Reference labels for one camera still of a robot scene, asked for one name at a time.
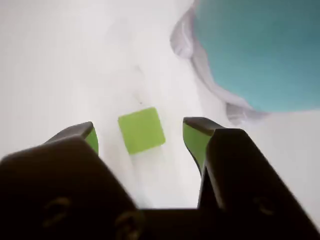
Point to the green lego block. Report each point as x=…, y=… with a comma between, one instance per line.
x=141, y=130

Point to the teal whale-shaped bin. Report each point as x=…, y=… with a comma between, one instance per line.
x=262, y=55

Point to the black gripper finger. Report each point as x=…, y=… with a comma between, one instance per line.
x=62, y=187
x=245, y=187

